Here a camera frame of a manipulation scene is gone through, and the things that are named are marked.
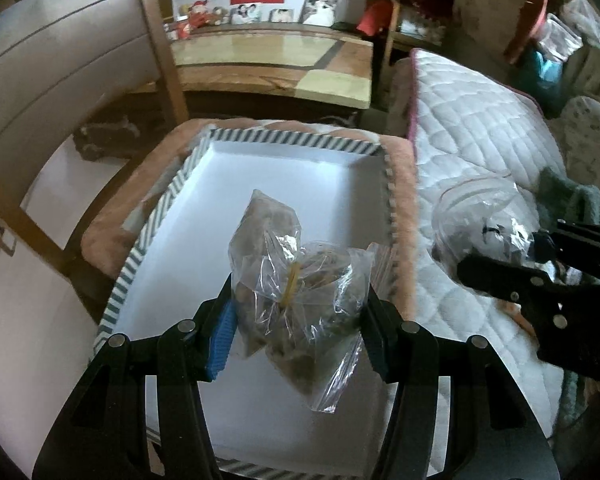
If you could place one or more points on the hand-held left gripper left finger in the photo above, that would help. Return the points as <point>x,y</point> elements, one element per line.
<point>220,340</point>

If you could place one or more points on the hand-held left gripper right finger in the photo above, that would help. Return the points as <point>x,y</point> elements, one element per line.
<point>380,350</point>

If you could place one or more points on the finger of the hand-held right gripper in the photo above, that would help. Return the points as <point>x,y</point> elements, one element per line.
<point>505,280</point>
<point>580,242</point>

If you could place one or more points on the clear plastic bag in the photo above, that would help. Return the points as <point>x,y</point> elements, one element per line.
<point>470,210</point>

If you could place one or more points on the clear snack bag yellow band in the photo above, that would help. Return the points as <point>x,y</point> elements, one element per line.
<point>280,260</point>

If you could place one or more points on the white box striped rim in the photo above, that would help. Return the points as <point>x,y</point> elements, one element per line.
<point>290,175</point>

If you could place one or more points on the green knit sweater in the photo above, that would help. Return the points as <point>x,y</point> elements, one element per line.
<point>575,200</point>

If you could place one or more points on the floral pillow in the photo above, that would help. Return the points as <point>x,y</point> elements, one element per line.
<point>587,130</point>

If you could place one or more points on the pink plush cushion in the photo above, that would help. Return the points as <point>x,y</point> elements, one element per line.
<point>405,210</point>

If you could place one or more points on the white quilted mattress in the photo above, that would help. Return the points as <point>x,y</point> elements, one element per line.
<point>470,125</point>

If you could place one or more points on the teal cloth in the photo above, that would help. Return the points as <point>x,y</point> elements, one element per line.
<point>542,70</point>

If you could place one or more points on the translucent plastic bags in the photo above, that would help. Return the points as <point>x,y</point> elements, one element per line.
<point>567,30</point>

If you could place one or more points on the dark bundle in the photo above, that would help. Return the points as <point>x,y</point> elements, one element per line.
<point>107,137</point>

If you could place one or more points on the red chair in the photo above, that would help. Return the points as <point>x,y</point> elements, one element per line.
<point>535,5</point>

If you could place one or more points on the wooden stand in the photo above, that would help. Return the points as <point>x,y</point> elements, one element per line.
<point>392,40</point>

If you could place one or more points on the glass-top wooden table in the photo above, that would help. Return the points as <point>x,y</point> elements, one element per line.
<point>260,55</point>

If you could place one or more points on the red cloth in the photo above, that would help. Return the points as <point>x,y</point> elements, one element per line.
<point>375,17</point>

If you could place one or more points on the red gift box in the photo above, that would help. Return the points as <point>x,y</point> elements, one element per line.
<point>179,30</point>

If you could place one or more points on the red plush toys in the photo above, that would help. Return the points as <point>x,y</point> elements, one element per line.
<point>202,16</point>

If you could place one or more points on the framed couple photo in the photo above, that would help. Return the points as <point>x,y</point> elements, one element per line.
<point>246,14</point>

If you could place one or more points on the large framed photo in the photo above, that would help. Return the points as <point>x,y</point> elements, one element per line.
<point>320,10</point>

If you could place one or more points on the small framed photo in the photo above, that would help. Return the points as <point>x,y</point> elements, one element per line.
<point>282,15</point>

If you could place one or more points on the wooden chair frame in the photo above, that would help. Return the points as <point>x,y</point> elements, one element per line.
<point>165,60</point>

